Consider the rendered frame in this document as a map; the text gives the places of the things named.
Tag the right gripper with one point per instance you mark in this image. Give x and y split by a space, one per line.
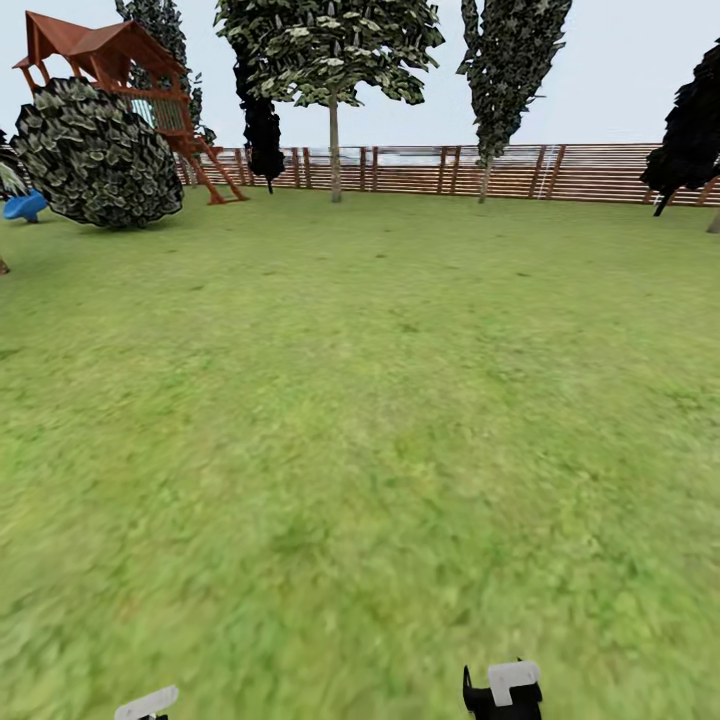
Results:
525 702

